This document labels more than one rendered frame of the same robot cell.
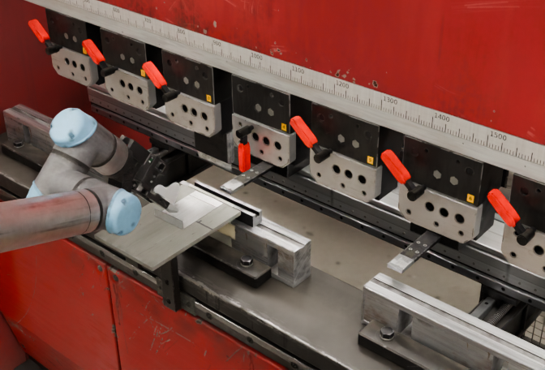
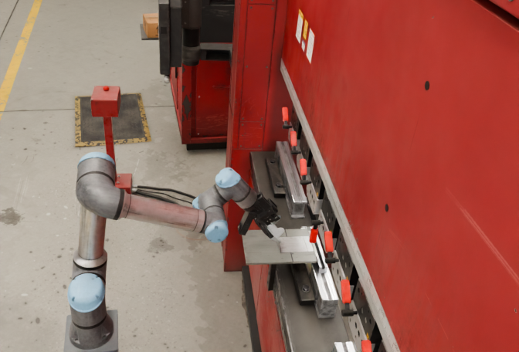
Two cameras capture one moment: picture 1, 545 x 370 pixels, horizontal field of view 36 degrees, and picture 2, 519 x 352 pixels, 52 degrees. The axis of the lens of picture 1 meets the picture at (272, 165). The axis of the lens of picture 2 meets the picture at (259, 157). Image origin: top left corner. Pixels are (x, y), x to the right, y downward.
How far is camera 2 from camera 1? 79 cm
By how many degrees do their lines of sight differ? 33
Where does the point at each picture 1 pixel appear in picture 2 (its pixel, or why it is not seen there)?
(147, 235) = (262, 245)
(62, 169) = (211, 195)
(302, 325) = (300, 340)
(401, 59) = (366, 236)
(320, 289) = (330, 328)
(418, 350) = not seen: outside the picture
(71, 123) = (224, 176)
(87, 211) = (195, 222)
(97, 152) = (233, 195)
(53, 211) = (174, 215)
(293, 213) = not seen: hidden behind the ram
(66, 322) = not seen: hidden behind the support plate
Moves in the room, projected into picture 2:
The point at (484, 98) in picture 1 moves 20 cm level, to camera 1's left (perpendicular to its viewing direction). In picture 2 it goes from (383, 286) to (316, 245)
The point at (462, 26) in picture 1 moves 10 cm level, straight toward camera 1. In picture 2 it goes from (385, 239) to (354, 254)
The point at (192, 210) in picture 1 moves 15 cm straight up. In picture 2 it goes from (295, 245) to (300, 214)
